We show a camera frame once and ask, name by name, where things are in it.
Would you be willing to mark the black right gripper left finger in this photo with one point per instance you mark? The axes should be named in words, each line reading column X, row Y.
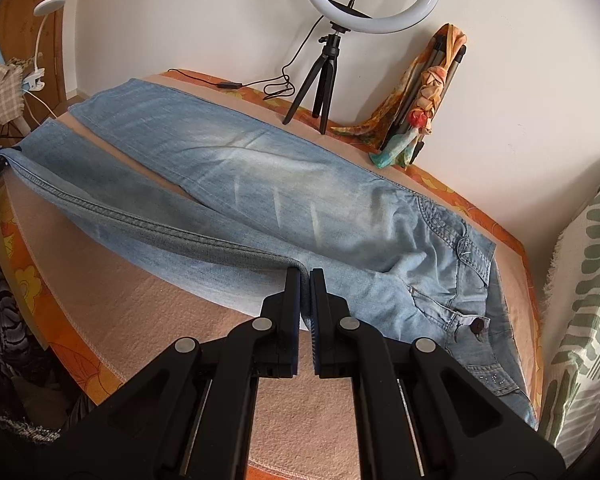
column 278, row 348

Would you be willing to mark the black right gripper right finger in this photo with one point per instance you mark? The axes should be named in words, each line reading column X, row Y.
column 330, row 355

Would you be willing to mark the light blue denim jeans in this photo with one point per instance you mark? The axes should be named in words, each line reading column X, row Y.
column 221, row 204

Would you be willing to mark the folded tripod with colourful scarf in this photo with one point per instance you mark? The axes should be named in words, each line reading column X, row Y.
column 398, row 127

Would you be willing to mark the white green patterned pillow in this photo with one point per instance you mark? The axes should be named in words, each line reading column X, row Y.
column 571, row 335

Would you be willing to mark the white clip desk lamp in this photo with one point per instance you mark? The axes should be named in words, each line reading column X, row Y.
column 34, row 82

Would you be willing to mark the wooden door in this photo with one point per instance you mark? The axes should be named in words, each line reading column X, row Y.
column 18, row 28

